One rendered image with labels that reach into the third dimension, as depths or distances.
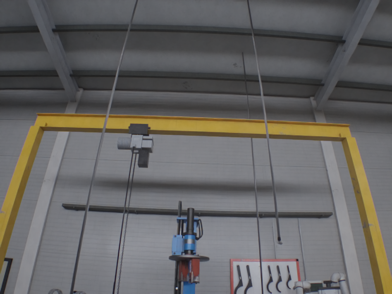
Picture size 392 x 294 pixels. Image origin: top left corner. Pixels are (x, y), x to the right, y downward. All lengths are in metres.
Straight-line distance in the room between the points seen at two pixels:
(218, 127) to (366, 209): 2.50
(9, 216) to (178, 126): 2.77
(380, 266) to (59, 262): 5.84
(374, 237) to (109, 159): 5.70
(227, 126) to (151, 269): 3.39
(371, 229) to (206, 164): 3.92
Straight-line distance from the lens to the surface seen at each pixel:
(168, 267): 6.02
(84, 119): 4.74
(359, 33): 7.02
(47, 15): 7.27
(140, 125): 4.30
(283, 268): 6.31
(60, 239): 6.68
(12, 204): 4.44
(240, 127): 4.42
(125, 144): 4.19
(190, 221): 4.18
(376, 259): 4.36
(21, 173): 4.57
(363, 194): 4.54
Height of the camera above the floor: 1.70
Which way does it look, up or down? 29 degrees up
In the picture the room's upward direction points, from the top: 2 degrees clockwise
